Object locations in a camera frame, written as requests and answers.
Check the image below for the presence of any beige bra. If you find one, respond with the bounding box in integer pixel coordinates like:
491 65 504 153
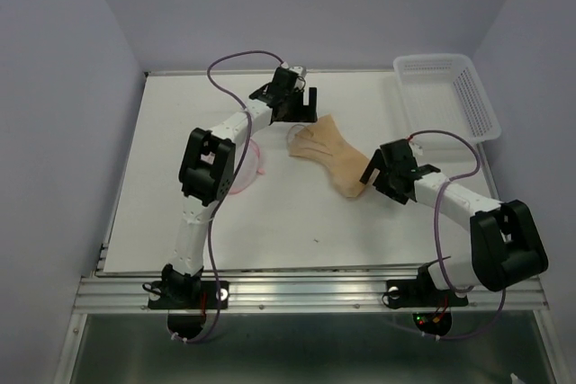
288 114 369 199

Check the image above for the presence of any white mesh laundry bag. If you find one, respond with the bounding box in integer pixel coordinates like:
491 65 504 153
229 139 265 194

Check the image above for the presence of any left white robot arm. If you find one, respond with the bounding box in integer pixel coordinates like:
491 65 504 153
161 63 318 307

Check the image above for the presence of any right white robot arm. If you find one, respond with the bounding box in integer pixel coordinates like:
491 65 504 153
360 138 549 303

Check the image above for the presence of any white plastic basket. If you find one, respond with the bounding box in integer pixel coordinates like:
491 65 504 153
393 53 501 145

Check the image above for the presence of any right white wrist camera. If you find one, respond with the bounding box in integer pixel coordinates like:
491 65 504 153
407 137 424 156

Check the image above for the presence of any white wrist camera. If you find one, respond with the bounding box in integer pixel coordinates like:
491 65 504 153
289 66 307 89
407 137 424 156

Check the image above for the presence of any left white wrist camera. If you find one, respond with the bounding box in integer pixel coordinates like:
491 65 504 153
289 66 307 89

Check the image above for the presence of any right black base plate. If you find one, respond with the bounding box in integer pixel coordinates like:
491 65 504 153
382 263 469 339

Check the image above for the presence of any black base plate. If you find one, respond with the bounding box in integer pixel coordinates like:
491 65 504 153
142 266 231 340
382 263 469 339

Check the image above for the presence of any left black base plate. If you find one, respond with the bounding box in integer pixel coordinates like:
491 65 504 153
142 266 231 340

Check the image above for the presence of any aluminium rail frame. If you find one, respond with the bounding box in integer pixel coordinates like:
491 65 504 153
55 71 572 383

